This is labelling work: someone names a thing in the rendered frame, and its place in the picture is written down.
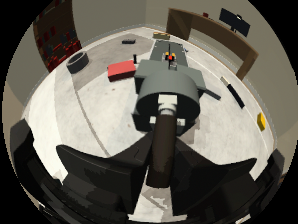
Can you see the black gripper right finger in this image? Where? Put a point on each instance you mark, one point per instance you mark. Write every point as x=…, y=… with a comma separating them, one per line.
x=195, y=178

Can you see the red rectangular block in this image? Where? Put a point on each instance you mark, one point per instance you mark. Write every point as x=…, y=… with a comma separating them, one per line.
x=121, y=70

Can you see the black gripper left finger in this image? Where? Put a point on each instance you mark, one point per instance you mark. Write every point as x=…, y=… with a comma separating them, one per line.
x=123, y=173

